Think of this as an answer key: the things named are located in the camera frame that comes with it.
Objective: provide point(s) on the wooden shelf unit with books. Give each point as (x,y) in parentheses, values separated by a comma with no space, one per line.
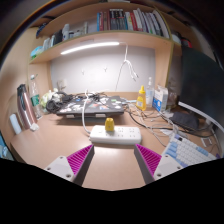
(133,36)

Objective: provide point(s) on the yellow charger block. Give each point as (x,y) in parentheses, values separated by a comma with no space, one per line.
(109,125)

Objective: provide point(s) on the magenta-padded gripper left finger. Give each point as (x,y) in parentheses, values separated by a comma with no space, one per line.
(80,160)

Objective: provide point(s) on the clear pump sanitizer bottle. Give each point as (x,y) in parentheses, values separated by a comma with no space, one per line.
(150,95)

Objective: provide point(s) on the white LED light bar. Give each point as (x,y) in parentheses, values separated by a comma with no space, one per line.
(90,46)

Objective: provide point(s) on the clear green-labelled water bottle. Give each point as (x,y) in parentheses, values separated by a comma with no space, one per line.
(35,100)

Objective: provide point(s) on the white power strip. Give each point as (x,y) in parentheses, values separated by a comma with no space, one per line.
(126,135)

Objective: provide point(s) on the white and blue keyboard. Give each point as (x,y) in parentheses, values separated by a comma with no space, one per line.
(186,151)

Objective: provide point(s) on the yellow squeeze bottle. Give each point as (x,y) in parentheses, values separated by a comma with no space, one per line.
(141,101)

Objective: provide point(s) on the white and green plush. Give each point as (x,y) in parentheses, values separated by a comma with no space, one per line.
(46,98)

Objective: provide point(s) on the blue and white carton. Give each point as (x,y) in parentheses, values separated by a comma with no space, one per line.
(160,98)

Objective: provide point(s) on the black monitor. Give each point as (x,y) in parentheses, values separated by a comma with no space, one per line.
(203,83)

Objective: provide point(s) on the black laptop with stickers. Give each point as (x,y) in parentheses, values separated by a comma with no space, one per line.
(90,106)

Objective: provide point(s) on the white wall socket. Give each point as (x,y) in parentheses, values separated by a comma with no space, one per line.
(61,84)

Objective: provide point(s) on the small white tag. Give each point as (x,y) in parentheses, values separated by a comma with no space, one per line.
(34,127)

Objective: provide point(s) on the white cylinder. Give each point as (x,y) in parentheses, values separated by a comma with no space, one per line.
(15,124)

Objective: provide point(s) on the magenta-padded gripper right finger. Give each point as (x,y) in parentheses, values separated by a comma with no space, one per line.
(149,160)

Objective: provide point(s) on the black pouch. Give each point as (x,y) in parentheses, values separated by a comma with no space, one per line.
(183,120)

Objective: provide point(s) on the black headphones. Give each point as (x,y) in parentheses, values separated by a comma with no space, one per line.
(53,105)

